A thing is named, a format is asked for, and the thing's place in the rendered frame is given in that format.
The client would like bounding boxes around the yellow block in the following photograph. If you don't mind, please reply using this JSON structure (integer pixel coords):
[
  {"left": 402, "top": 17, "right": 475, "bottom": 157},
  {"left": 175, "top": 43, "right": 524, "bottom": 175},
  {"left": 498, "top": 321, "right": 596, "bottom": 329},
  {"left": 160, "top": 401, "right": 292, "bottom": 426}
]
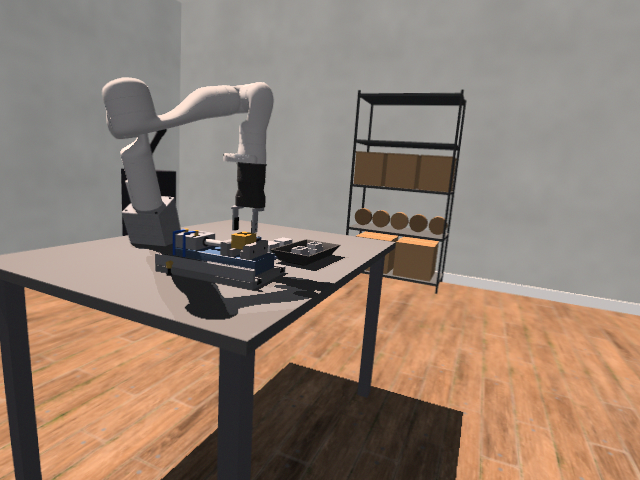
[{"left": 231, "top": 232, "right": 256, "bottom": 250}]

